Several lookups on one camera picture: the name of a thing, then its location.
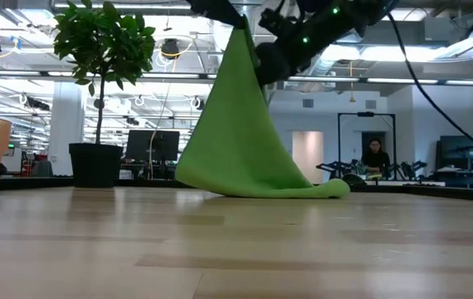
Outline black metal rig frame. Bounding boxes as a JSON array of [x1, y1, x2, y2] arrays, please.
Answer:
[[338, 111, 397, 180]]

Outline black cable loop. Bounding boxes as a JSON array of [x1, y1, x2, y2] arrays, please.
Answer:
[[343, 173, 368, 188]]

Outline person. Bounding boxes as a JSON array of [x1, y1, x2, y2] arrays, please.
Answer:
[[360, 138, 392, 175]]

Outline green potted plant black pot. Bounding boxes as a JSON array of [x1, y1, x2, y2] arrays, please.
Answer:
[[52, 0, 158, 189]]

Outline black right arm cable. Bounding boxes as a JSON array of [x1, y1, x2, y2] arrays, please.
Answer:
[[385, 12, 473, 180]]

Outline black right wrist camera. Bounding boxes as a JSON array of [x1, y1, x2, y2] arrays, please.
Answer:
[[259, 6, 304, 41]]

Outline darker green microfiber towel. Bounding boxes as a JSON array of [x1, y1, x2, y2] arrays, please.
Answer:
[[173, 15, 351, 199]]

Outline pale pink lit doorway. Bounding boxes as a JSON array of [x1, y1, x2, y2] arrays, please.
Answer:
[[291, 130, 324, 184]]

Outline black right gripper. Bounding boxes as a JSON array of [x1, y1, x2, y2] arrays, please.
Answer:
[[254, 41, 292, 87]]

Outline black background monitor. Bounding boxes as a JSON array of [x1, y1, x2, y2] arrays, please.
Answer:
[[125, 129, 181, 164]]

